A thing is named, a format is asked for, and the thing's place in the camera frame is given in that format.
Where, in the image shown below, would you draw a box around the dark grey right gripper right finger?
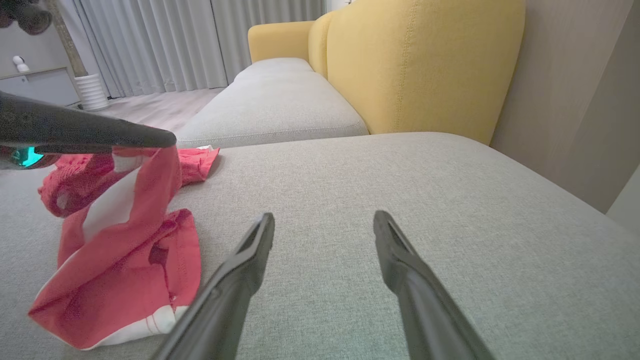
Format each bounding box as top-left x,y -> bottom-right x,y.
373,210 -> 496,360

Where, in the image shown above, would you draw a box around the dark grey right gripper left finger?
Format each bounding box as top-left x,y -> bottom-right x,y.
151,212 -> 276,360

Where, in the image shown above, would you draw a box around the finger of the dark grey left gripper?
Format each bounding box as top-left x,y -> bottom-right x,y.
30,145 -> 114,155
0,91 -> 177,149

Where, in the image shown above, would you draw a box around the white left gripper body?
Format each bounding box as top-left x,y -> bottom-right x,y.
0,146 -> 61,171

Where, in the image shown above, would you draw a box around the red shorts with white panels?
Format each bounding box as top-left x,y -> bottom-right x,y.
28,145 -> 221,351

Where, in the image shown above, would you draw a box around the white ribbed planter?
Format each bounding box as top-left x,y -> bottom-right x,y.
74,73 -> 110,112

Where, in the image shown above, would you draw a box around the grey low cabinet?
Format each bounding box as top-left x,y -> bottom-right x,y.
0,66 -> 81,107

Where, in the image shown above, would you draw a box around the brown plant trunk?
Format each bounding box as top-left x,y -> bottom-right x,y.
44,0 -> 89,78

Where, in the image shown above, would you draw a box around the light grey pleated curtain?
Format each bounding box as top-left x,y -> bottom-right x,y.
74,0 -> 327,99

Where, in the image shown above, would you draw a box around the grey sofa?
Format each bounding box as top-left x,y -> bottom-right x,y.
0,131 -> 640,360

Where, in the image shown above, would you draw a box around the grey fabric sofa seat cushion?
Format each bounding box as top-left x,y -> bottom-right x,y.
176,57 -> 370,149

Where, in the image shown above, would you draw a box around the yellow sofa armrest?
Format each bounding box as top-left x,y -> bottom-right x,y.
248,20 -> 317,64

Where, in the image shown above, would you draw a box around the yellow sofa back cushion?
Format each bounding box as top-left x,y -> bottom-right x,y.
308,11 -> 337,80
326,0 -> 527,146

